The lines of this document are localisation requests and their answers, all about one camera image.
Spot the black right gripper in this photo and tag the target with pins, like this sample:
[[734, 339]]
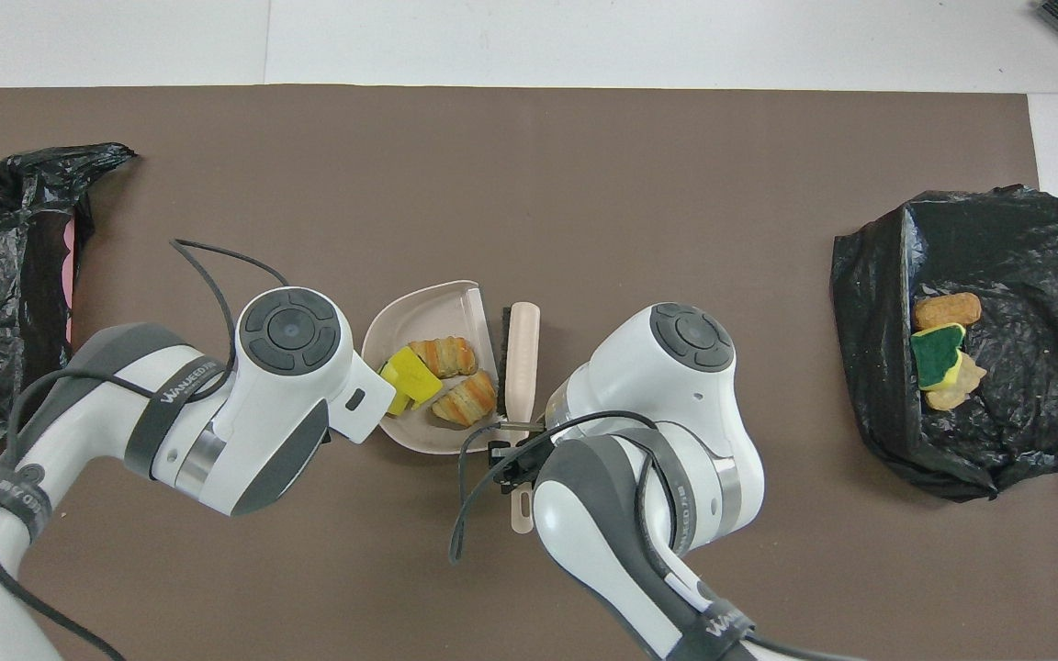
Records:
[[515, 466]]

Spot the beige hand brush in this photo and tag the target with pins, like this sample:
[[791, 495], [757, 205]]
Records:
[[522, 358]]

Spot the pale torn croissant piece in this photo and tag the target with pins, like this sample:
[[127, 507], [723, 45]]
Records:
[[444, 356]]

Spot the yellow sponge wedge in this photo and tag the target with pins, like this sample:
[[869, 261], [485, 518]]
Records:
[[417, 375]]

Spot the yellow green sponge piece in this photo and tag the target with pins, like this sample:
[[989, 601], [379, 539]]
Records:
[[396, 399]]

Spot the beige plastic dustpan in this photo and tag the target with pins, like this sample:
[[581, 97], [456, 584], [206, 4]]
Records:
[[419, 312]]

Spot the notched yellow green sponge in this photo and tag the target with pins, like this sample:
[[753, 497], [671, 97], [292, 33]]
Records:
[[936, 353]]

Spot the brown bread bun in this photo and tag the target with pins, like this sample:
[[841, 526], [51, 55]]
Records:
[[947, 310]]

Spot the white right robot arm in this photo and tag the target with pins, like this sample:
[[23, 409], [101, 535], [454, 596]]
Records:
[[676, 386]]

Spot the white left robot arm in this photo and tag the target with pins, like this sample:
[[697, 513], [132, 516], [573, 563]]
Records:
[[281, 404]]

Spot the black bag lined bin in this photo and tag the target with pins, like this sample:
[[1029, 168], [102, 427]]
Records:
[[1025, 275]]

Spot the brown table mat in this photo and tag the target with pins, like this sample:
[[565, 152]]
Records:
[[492, 184]]

